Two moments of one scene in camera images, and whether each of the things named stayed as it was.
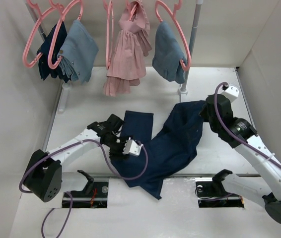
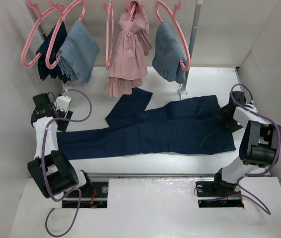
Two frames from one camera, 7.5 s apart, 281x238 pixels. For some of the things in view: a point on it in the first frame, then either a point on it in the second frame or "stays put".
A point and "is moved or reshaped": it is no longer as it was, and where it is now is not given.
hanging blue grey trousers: [168, 52] stays put
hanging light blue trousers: [77, 51] stays put
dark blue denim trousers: [174, 148] is moved or reshaped
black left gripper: [118, 153] -> [62, 125]
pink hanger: [109, 31] stays put
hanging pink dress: [127, 65] stays put
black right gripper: [203, 112] -> [232, 126]
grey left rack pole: [35, 18] stays put
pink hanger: [173, 14] stays put
